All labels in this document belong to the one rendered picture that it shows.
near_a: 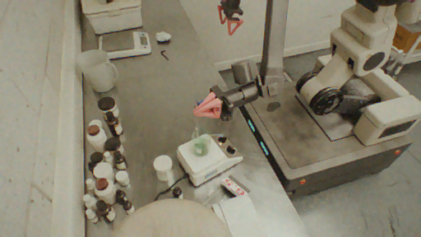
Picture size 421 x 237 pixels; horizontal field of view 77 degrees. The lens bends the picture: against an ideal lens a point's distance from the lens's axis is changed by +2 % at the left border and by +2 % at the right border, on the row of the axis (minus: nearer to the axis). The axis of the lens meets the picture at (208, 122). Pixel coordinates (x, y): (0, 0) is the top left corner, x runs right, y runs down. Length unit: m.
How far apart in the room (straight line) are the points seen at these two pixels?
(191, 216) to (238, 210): 0.04
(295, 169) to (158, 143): 0.77
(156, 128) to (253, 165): 0.41
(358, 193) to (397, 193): 0.25
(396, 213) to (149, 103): 1.59
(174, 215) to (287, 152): 1.33
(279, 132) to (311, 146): 0.19
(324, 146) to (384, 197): 0.60
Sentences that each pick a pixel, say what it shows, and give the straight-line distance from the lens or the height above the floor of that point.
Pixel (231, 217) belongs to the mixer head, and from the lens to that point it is 0.23.
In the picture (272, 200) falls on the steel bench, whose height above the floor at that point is 0.75.
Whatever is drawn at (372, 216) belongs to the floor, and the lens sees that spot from 1.94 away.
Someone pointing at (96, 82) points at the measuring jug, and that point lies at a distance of 1.25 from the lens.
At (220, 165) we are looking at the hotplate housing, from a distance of 0.88.
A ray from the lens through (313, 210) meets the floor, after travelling 1.81.
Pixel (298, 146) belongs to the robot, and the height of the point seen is 0.36.
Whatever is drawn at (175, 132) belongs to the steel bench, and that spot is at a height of 0.75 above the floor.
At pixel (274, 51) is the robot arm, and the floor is 1.12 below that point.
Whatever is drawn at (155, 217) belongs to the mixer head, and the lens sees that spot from 0.21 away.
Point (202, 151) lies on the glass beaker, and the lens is 0.84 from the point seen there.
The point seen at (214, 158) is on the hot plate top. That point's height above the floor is 0.84.
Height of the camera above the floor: 1.56
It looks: 49 degrees down
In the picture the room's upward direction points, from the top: straight up
